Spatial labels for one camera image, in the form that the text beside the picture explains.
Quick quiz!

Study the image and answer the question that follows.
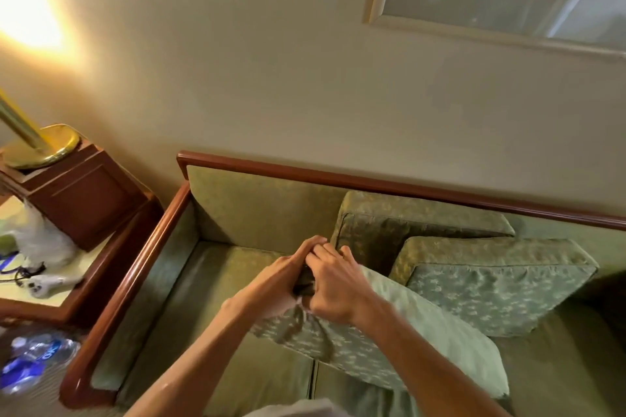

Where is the person's left hand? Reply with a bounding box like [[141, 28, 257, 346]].
[[222, 235, 329, 323]]

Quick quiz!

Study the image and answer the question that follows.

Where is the person's right hand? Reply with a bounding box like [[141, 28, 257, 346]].
[[304, 243, 387, 330]]

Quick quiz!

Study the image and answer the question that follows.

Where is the green sofa with wooden frame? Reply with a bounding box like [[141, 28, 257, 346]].
[[59, 150, 626, 417]]

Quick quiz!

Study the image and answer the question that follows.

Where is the green patterned cushion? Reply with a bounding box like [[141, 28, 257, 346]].
[[331, 190, 516, 278], [389, 235, 600, 338], [249, 263, 511, 401]]

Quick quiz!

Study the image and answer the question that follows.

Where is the person's right forearm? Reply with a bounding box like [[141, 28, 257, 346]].
[[354, 299, 512, 417]]

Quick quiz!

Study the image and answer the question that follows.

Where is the wooden lamp base box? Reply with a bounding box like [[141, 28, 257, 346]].
[[0, 136, 150, 252]]

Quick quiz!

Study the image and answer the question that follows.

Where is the pale blue shirt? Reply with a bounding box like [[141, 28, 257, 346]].
[[244, 397, 353, 417]]

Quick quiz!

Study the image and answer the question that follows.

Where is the wooden glass-top side table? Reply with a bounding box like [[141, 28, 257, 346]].
[[0, 192, 165, 330]]

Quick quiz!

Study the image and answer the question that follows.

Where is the white game controller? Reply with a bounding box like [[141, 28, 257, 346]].
[[24, 274, 69, 298]]

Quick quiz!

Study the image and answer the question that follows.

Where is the clear white plastic bag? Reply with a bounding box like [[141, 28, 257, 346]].
[[12, 201, 84, 268]]

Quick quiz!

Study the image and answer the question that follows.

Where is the blue label water bottle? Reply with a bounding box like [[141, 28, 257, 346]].
[[0, 333, 82, 395]]

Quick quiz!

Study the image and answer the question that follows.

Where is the brass lamp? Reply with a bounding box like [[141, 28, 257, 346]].
[[0, 89, 82, 171]]

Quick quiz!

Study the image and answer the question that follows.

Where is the white framed picture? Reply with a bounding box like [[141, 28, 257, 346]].
[[363, 0, 626, 61]]

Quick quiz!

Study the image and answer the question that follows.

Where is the thin black cable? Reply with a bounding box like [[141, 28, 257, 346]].
[[0, 263, 48, 288]]

